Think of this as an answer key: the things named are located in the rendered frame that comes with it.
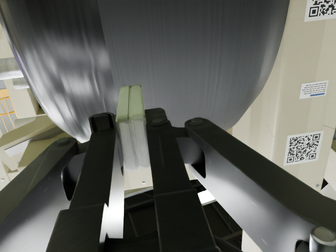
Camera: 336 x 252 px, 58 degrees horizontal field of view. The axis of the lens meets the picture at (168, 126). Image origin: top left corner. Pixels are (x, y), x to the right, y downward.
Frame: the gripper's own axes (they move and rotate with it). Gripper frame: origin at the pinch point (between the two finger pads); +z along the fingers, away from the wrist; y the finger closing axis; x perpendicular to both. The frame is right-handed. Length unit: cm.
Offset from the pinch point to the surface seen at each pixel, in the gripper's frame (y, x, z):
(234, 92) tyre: 10.7, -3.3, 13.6
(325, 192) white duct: 67, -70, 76
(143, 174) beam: -3, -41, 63
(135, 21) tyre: 1.0, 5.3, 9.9
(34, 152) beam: -34, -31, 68
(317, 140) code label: 34, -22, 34
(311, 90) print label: 30.7, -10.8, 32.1
